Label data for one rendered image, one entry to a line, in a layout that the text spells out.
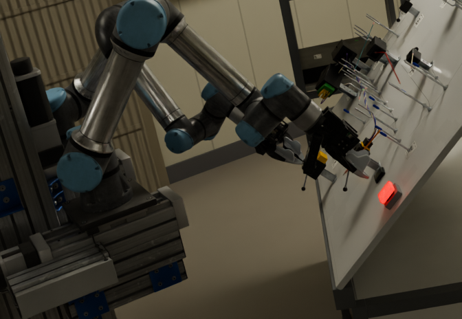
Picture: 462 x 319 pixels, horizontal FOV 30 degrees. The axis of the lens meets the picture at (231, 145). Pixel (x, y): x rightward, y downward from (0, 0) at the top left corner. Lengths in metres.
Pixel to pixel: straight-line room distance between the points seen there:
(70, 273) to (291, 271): 2.14
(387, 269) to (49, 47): 3.25
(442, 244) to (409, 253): 0.10
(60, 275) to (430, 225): 1.14
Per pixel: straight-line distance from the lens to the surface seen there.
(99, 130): 2.20
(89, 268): 2.31
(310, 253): 4.44
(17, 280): 2.35
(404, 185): 2.30
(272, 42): 5.87
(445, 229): 2.70
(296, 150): 2.52
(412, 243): 2.65
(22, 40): 5.28
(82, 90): 2.88
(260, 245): 4.62
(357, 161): 2.23
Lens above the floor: 2.03
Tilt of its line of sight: 19 degrees down
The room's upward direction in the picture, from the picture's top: 13 degrees counter-clockwise
